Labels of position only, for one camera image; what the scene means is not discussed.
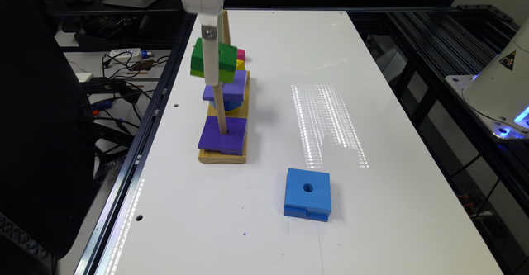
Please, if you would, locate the green square block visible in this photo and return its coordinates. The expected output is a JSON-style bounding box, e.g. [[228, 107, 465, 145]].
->
[[190, 38, 237, 83]]

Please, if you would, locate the wooden peg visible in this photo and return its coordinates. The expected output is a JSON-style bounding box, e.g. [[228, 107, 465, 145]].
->
[[222, 10, 231, 45], [212, 83, 228, 135]]

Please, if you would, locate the front wooden peg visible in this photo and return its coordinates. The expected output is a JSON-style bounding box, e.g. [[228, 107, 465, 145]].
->
[[212, 83, 228, 135]]

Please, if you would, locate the yellow block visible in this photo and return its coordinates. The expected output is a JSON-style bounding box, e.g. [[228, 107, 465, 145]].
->
[[236, 59, 245, 70]]

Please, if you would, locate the white power strip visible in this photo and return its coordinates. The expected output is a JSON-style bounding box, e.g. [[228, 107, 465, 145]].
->
[[109, 48, 154, 61]]

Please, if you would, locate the light purple square block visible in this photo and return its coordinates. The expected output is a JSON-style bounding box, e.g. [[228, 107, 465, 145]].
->
[[202, 70, 247, 102]]

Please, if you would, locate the dark purple square block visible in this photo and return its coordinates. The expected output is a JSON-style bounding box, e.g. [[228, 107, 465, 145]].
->
[[198, 116, 247, 155]]

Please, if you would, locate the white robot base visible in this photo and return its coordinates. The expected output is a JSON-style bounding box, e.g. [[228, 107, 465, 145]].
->
[[445, 23, 528, 140]]

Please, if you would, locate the blue square block with hole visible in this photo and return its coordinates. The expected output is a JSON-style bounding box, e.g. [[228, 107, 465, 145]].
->
[[284, 168, 332, 222]]

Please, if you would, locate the pink round block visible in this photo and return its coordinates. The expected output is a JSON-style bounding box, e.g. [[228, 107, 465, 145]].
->
[[237, 49, 245, 61]]

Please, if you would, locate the blue block under purple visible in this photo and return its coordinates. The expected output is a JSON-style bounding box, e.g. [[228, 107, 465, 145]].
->
[[209, 101, 243, 112]]

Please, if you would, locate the rear wooden peg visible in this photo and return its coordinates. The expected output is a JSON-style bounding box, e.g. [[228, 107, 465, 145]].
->
[[222, 10, 231, 45]]

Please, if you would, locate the wooden peg base board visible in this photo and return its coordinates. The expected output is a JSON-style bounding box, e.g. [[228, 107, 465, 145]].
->
[[198, 71, 250, 164]]

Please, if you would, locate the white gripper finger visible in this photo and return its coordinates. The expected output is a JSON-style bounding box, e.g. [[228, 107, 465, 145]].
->
[[198, 13, 219, 86]]

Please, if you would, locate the black cable bundle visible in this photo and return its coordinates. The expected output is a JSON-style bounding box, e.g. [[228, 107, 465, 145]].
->
[[78, 54, 170, 160]]

